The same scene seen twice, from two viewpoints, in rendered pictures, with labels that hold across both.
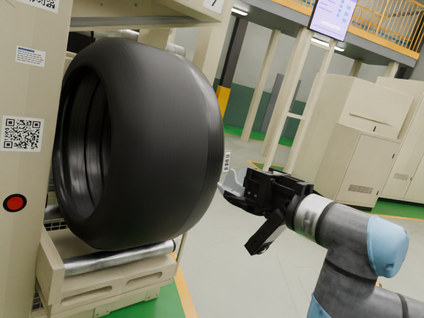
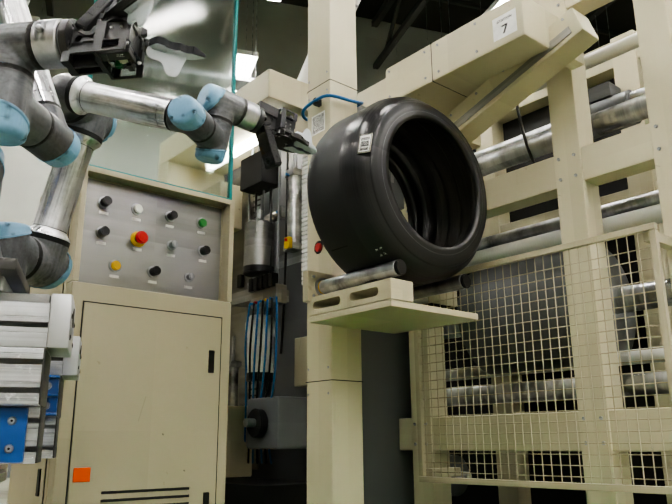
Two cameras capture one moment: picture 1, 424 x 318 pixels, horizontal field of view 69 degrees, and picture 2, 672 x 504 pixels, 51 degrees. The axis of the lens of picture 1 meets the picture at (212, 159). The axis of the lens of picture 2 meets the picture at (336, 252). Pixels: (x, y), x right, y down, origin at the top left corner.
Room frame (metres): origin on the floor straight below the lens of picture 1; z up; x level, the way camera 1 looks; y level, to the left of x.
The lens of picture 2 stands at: (0.85, -1.84, 0.43)
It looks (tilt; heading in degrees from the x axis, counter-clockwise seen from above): 15 degrees up; 95
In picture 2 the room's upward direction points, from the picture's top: straight up
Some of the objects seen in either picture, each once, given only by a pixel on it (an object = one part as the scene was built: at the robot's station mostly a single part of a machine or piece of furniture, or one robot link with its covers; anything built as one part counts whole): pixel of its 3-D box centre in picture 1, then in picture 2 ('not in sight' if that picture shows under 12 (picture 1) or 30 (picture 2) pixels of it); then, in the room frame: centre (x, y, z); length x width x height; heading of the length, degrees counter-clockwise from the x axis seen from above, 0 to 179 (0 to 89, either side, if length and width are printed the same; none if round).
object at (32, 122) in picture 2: not in sight; (10, 110); (0.26, -0.88, 0.94); 0.11 x 0.08 x 0.11; 87
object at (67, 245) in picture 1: (94, 258); (392, 317); (0.85, 0.28, 0.80); 0.37 x 0.36 x 0.02; 45
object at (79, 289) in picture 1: (115, 275); (358, 299); (0.75, 0.18, 0.84); 0.36 x 0.09 x 0.06; 135
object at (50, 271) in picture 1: (36, 239); (353, 293); (0.73, 0.40, 0.90); 0.40 x 0.03 x 0.10; 45
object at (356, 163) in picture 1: (354, 168); not in sight; (5.02, -2.28, 0.62); 0.90 x 0.56 x 1.25; 113
